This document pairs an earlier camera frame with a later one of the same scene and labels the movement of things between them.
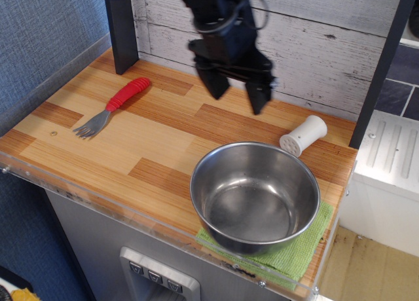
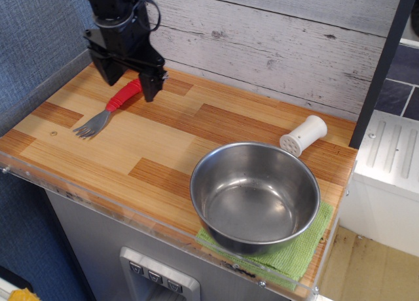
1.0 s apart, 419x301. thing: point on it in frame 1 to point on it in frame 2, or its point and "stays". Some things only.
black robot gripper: (228, 46) to (128, 39)
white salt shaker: (292, 143) stays
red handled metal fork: (92, 127) stays
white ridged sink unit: (382, 201) stays
